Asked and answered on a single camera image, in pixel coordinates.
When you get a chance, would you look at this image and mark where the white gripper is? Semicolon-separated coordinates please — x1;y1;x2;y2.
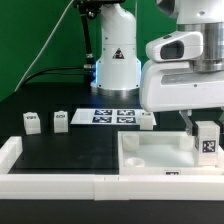
139;60;224;136

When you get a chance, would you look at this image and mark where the white square tabletop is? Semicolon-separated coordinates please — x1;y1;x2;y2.
118;131;224;175

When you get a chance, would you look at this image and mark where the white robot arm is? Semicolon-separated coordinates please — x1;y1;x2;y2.
92;0;224;122

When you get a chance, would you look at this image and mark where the white sheet with markers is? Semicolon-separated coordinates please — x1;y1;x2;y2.
70;108;157;127

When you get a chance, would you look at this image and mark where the white U-shaped fence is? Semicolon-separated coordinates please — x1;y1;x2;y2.
0;136;224;200

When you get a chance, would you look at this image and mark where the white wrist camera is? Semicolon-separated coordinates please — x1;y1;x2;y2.
146;31;203;63

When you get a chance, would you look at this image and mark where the black cable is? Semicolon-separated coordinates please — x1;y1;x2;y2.
23;67;93;86

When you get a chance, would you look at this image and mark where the white cable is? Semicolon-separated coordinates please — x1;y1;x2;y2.
13;0;75;93

